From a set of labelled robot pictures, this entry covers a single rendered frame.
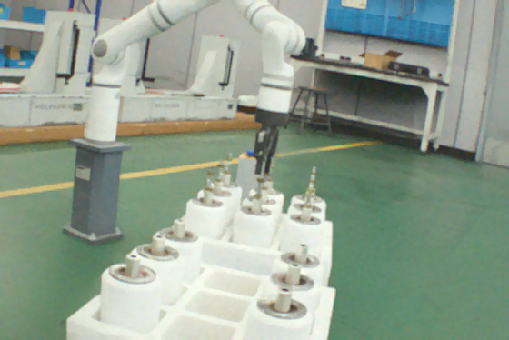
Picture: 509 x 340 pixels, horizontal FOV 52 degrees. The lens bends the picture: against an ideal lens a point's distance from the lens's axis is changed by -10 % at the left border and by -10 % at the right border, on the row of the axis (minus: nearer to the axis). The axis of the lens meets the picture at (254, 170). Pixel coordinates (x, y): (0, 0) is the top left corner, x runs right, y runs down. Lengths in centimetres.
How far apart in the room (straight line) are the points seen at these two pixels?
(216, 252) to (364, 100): 530
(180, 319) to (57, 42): 291
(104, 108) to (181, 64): 607
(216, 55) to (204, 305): 414
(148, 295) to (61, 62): 292
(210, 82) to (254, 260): 383
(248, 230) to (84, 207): 61
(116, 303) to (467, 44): 569
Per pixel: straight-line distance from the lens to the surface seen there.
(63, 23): 371
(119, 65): 174
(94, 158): 170
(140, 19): 162
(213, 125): 476
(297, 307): 85
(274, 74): 129
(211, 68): 504
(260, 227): 133
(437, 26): 623
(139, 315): 87
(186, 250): 107
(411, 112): 636
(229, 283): 116
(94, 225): 175
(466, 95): 624
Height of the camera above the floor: 59
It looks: 10 degrees down
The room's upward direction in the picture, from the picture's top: 8 degrees clockwise
